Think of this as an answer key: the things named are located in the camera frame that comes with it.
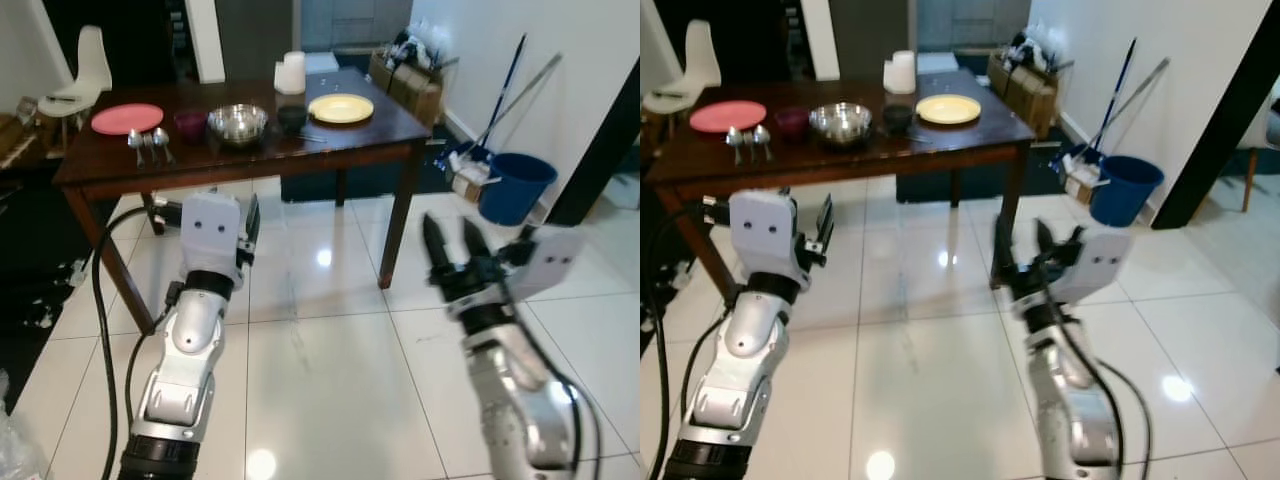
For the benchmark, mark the white plastic chair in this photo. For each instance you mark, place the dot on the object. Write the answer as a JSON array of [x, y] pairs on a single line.
[[90, 65], [700, 60]]

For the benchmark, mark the wooden chair leg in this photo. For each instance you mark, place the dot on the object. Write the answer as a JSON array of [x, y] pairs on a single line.
[[1247, 185]]

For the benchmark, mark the small black bowl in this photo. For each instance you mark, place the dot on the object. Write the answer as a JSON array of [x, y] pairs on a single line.
[[292, 119], [898, 119]]

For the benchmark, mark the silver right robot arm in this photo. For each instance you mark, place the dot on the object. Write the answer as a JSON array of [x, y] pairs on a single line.
[[1075, 420], [520, 400]]

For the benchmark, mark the small maroon bowl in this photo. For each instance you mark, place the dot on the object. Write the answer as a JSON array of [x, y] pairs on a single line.
[[790, 122], [190, 124]]

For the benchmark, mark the large steel bowl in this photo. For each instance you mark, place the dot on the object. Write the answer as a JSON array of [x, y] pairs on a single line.
[[238, 125], [840, 123]]

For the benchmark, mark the wooden rack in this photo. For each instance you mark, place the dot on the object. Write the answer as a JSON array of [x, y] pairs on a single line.
[[25, 135]]

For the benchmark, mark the black door frame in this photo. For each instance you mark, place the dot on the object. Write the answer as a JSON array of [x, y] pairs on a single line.
[[1215, 110], [600, 150]]

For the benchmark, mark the pink round plate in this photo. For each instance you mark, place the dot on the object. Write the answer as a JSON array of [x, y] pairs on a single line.
[[727, 116], [127, 119]]

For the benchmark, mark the clear plastic bag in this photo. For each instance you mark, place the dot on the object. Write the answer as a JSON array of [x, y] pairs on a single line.
[[15, 450]]

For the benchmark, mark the yellow round plate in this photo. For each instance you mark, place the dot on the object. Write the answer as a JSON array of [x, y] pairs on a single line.
[[341, 108], [949, 109]]

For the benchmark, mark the dark wooden dining table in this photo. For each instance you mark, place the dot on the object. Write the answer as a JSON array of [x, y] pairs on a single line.
[[230, 160], [850, 160]]

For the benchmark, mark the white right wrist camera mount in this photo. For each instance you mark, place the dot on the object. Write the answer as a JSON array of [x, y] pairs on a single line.
[[550, 265], [1100, 268]]

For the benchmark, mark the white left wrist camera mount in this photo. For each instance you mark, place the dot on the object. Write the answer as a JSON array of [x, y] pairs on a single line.
[[210, 235], [762, 235]]

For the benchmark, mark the blue plastic bucket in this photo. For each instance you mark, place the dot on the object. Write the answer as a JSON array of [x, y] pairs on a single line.
[[1125, 192], [515, 190]]

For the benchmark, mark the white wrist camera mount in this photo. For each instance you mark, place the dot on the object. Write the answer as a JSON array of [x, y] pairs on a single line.
[[550, 265], [1100, 268], [762, 235], [210, 235]]

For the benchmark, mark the brown cardboard boxes with clutter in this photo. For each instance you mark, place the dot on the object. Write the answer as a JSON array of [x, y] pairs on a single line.
[[1025, 85], [405, 85]]

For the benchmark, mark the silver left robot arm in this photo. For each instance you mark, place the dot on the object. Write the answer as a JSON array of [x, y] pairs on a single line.
[[735, 370], [185, 360]]

